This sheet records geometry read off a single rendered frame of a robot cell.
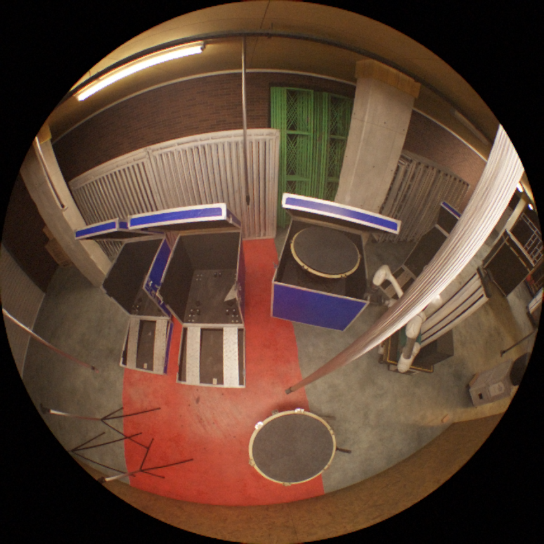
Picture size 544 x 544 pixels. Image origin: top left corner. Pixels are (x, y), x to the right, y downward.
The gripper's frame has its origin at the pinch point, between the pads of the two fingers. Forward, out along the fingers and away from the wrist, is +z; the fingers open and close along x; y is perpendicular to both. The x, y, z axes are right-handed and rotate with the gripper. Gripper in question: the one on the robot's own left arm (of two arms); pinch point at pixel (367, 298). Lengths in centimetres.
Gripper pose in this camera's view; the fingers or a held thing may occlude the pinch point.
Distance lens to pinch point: 209.4
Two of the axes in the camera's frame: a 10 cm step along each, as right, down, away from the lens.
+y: -2.4, 6.3, -7.4
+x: 9.7, 2.1, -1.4
